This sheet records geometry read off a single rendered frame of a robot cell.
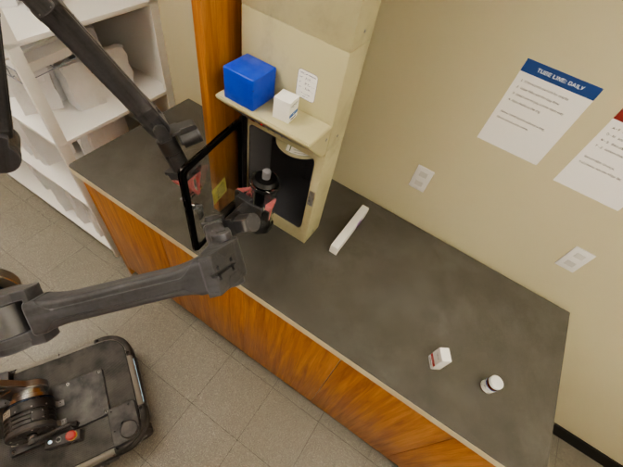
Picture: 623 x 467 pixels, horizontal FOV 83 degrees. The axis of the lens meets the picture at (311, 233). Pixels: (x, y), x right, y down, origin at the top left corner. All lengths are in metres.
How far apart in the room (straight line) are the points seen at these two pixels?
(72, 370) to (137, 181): 0.96
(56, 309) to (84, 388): 1.30
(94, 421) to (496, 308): 1.77
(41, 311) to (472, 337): 1.28
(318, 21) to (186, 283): 0.65
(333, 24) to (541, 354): 1.31
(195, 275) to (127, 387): 1.39
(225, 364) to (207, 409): 0.24
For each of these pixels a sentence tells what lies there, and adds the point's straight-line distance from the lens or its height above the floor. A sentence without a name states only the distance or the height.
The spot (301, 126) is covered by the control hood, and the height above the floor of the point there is 1.51.
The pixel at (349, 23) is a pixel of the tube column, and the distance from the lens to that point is 0.90.
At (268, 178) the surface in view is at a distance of 1.17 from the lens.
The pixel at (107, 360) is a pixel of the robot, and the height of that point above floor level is 0.24.
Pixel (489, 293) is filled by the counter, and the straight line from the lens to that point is 1.60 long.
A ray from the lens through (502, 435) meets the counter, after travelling 1.40.
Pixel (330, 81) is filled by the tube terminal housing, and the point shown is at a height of 1.63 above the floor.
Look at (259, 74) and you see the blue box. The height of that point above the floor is 1.60.
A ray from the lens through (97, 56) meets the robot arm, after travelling 1.01.
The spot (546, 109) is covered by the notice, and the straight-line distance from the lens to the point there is 1.31.
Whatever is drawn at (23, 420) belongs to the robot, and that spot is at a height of 0.42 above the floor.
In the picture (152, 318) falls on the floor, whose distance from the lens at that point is 2.34.
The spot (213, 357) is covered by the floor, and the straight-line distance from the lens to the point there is 2.20.
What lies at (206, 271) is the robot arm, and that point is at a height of 1.55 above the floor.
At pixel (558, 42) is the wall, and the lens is 1.25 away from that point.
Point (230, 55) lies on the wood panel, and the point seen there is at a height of 1.56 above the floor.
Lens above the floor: 2.09
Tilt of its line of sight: 52 degrees down
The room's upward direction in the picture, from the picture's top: 15 degrees clockwise
